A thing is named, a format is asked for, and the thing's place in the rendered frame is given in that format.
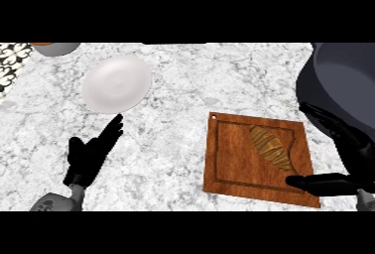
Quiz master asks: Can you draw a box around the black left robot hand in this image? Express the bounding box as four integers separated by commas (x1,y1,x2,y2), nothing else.
62,113,125,190

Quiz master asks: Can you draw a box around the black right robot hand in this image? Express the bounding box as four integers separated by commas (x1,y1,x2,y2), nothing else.
283,101,375,197

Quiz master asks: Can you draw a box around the brown striped croissant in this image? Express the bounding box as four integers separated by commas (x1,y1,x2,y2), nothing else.
248,124,295,173

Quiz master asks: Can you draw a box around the brown wooden cutting board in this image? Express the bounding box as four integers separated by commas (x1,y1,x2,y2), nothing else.
202,111,322,209

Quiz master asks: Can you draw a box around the white oval plate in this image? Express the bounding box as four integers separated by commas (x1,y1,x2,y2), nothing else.
81,55,154,115

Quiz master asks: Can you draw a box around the black and white patterned mat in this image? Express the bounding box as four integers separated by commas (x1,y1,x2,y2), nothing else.
0,43,35,95

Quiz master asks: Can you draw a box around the grey bowl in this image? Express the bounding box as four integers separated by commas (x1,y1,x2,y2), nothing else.
31,43,83,58

